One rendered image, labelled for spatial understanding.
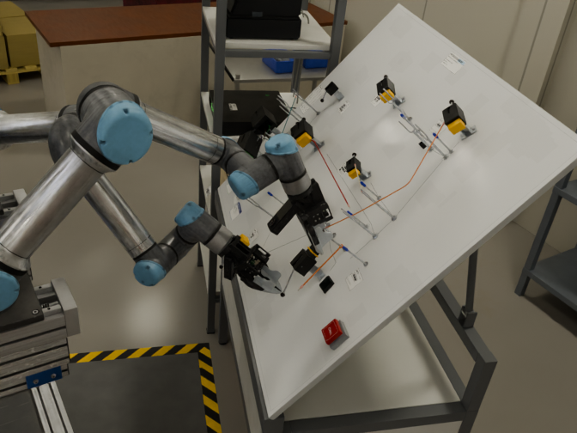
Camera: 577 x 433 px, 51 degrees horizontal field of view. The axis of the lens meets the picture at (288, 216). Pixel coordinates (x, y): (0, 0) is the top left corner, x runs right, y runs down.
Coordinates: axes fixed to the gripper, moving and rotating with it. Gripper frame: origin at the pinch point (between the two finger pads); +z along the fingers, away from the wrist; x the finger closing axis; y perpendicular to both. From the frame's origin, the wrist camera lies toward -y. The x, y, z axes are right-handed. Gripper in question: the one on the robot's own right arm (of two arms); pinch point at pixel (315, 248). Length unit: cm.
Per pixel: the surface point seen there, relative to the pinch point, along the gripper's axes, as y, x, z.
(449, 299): 30.8, -6.6, 36.0
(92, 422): -107, 65, 73
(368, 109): 40, 41, -11
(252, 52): 19, 89, -30
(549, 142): 56, -31, -18
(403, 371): 8, -12, 48
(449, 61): 63, 23, -22
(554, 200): 138, 92, 112
